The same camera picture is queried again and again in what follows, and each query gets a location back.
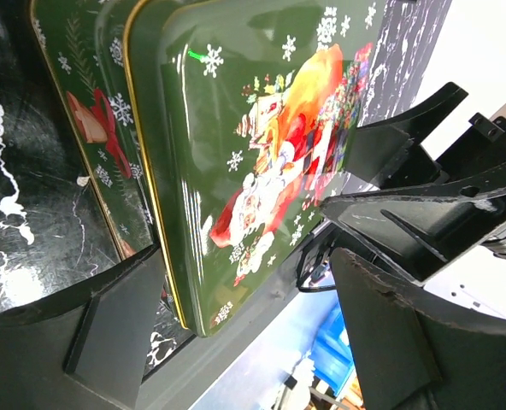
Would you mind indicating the gold tin lid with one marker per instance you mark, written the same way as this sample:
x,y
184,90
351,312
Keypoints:
x,y
246,113

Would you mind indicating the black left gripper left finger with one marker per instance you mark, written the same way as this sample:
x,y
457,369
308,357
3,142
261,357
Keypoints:
x,y
83,347

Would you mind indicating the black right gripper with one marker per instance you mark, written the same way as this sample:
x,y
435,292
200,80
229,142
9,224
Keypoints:
x,y
459,200

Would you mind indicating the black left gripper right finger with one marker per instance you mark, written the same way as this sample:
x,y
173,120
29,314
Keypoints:
x,y
415,350

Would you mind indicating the gold square cookie tin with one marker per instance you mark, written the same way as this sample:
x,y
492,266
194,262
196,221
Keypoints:
x,y
83,46

